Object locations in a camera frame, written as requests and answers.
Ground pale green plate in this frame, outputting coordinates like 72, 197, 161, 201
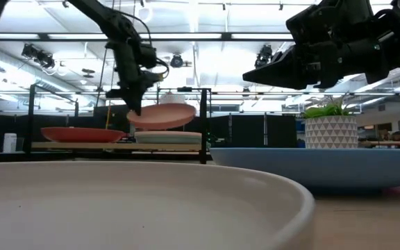
134, 130, 203, 145

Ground black frame wooden shelf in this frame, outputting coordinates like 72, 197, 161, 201
24, 83, 213, 165

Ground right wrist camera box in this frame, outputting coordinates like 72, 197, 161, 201
285, 0, 375, 45

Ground long ceiling light bar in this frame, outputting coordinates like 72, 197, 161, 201
0, 32, 294, 42

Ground green plant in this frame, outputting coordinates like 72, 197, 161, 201
301, 96, 354, 119

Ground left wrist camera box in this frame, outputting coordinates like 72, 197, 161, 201
137, 43, 160, 69

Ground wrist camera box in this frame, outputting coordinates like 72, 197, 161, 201
137, 43, 160, 69
285, 0, 375, 45

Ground white cylindrical tank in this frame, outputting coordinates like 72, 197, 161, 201
158, 92, 187, 105

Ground white triangle-pattern plant pot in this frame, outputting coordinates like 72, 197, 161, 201
304, 115, 358, 149

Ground black ceiling camera with cable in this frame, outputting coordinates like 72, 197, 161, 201
253, 44, 278, 69

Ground wooden workbench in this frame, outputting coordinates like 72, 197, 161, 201
358, 140, 400, 147

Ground yellow hanging rope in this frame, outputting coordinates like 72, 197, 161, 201
104, 72, 115, 130

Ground orange plate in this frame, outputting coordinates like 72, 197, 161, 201
40, 126, 128, 144

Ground black monitor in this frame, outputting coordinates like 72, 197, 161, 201
93, 103, 131, 133

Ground black hanging cable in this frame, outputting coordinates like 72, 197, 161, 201
94, 47, 108, 108

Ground large beige plate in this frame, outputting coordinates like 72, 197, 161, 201
0, 161, 316, 250

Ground black round ceiling spotlight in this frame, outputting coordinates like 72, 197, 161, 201
169, 53, 185, 69

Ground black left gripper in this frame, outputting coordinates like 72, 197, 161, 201
105, 37, 163, 117

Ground black partition screens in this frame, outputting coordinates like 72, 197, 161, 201
206, 112, 299, 149

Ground blue plate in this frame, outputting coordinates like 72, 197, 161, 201
209, 147, 400, 191

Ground pink plate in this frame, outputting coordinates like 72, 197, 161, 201
126, 103, 197, 131

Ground white container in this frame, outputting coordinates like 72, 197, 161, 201
2, 133, 18, 153

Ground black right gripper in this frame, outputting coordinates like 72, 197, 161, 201
242, 33, 369, 91

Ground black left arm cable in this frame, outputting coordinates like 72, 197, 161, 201
116, 9, 170, 79

